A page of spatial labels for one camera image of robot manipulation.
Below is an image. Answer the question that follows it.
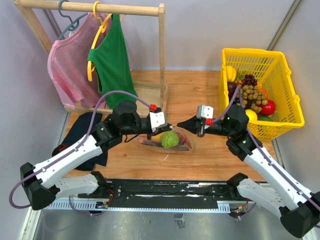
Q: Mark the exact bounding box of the red chili pepper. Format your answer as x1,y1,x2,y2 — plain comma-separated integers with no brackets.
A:
176,132,193,150

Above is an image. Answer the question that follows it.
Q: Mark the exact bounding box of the yellow peach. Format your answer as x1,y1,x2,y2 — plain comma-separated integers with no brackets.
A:
151,134,161,143

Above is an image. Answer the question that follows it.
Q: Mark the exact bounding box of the clear zip top bag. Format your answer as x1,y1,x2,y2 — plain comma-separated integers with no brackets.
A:
136,126,195,154

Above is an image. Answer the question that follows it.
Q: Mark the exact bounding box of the green custard apple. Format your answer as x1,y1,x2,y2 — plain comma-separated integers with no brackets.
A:
160,131,179,149

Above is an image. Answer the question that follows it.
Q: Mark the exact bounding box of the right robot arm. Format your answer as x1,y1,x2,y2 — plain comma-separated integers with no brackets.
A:
177,105,320,238

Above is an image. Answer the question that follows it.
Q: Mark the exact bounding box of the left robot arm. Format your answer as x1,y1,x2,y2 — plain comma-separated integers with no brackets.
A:
20,100,172,210

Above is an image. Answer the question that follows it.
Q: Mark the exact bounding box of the green tank top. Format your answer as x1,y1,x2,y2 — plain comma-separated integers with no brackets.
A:
88,14,138,96

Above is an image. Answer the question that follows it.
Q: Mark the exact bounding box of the yellow lemon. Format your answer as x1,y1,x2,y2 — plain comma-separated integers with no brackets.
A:
245,109,258,122

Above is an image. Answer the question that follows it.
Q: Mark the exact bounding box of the wooden clothes rack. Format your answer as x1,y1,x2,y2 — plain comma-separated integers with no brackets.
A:
14,0,169,111

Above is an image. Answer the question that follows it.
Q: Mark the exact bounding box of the brown longan bunch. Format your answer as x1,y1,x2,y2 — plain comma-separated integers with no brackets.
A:
236,85,269,114

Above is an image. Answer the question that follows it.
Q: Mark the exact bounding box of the red apple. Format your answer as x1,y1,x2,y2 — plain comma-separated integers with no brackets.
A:
260,100,276,116

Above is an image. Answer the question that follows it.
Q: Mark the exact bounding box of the dark grape bunch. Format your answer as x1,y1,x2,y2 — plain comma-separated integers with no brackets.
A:
242,74,258,87

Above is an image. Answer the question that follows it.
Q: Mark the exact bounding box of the yellow bell pepper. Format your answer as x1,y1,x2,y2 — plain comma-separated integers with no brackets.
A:
225,65,237,82

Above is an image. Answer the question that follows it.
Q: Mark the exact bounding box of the dark navy cloth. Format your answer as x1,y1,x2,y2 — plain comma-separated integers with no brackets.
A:
51,112,108,171

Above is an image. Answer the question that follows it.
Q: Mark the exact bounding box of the yellow plastic basket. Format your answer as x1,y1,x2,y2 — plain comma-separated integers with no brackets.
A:
218,48,305,141

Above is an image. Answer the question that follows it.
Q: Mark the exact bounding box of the pink shirt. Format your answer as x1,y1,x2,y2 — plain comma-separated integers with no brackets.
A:
47,12,101,109

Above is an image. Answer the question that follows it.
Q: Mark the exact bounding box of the yellow hanger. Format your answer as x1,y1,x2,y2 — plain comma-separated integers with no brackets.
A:
87,0,114,82

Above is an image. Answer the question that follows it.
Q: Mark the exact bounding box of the teal hanger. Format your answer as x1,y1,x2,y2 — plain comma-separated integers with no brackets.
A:
57,0,89,41

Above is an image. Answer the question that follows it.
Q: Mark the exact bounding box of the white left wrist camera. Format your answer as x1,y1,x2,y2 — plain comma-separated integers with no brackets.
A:
149,104,167,131

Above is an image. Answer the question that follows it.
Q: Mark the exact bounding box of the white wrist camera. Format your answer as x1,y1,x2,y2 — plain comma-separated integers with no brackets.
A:
196,104,214,126
149,104,167,131

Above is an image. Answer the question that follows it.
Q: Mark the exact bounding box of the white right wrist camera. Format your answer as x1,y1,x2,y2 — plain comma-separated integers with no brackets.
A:
196,104,214,126

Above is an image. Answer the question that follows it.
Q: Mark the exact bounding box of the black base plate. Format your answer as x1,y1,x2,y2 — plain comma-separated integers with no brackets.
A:
77,178,247,211

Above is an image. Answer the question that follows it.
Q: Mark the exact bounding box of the aluminium rail frame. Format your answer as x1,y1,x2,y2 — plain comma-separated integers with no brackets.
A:
18,174,318,240

